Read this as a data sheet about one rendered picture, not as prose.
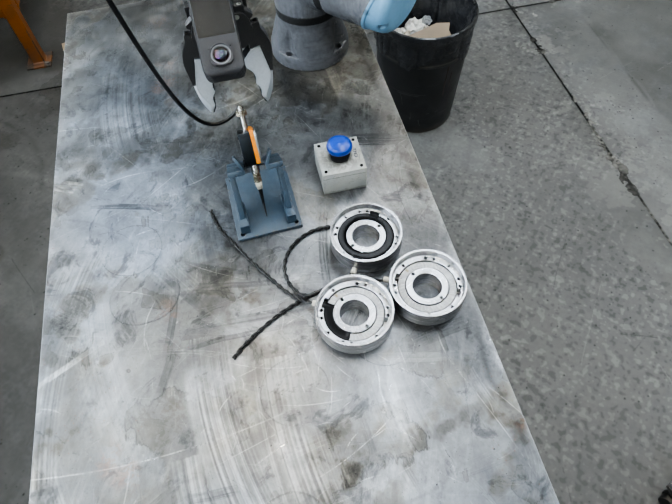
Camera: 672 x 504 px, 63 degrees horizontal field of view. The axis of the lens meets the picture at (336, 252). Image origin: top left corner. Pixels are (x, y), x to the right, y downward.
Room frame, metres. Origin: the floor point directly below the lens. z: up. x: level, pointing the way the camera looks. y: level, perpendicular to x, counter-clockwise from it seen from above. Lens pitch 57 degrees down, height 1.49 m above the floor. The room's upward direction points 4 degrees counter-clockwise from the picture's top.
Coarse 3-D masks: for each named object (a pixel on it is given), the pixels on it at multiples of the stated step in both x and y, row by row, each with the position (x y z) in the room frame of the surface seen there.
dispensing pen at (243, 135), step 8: (240, 104) 0.61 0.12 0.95; (240, 112) 0.59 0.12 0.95; (240, 120) 0.59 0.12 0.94; (240, 136) 0.56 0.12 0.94; (248, 136) 0.56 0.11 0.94; (240, 144) 0.56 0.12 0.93; (248, 144) 0.56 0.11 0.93; (248, 152) 0.55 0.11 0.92; (248, 160) 0.54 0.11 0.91; (256, 168) 0.55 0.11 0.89; (256, 176) 0.54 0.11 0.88; (256, 184) 0.53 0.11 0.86; (264, 208) 0.51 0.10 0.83
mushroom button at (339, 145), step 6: (330, 138) 0.61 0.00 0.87; (336, 138) 0.61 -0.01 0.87; (342, 138) 0.61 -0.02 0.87; (348, 138) 0.61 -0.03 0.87; (330, 144) 0.60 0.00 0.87; (336, 144) 0.59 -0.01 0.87; (342, 144) 0.59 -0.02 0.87; (348, 144) 0.59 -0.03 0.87; (330, 150) 0.59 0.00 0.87; (336, 150) 0.58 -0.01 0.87; (342, 150) 0.58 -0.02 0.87; (348, 150) 0.58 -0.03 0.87; (336, 156) 0.58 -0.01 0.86; (342, 156) 0.58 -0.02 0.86
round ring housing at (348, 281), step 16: (336, 288) 0.37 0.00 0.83; (368, 288) 0.37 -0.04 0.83; (384, 288) 0.36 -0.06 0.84; (320, 304) 0.35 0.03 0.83; (336, 304) 0.34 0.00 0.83; (352, 304) 0.35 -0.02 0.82; (368, 304) 0.34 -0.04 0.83; (384, 304) 0.34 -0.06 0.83; (320, 320) 0.32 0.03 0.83; (336, 320) 0.32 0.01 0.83; (368, 320) 0.32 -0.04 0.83; (384, 320) 0.33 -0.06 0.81; (336, 336) 0.30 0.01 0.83; (384, 336) 0.29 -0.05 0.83; (352, 352) 0.28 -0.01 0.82
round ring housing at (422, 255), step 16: (416, 256) 0.41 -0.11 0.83; (432, 256) 0.41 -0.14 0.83; (448, 256) 0.40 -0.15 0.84; (400, 272) 0.39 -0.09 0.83; (416, 272) 0.39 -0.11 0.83; (432, 272) 0.38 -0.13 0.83; (464, 272) 0.37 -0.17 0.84; (448, 288) 0.36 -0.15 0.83; (464, 288) 0.35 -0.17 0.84; (400, 304) 0.33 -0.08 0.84; (432, 304) 0.34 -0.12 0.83; (416, 320) 0.32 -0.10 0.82; (432, 320) 0.31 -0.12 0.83
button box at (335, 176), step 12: (324, 144) 0.62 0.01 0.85; (324, 156) 0.60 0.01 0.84; (348, 156) 0.59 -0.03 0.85; (360, 156) 0.59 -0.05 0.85; (324, 168) 0.57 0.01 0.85; (336, 168) 0.57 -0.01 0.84; (348, 168) 0.57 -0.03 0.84; (360, 168) 0.57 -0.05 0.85; (324, 180) 0.56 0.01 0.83; (336, 180) 0.56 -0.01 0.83; (348, 180) 0.56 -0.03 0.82; (360, 180) 0.57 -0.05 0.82; (324, 192) 0.56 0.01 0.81
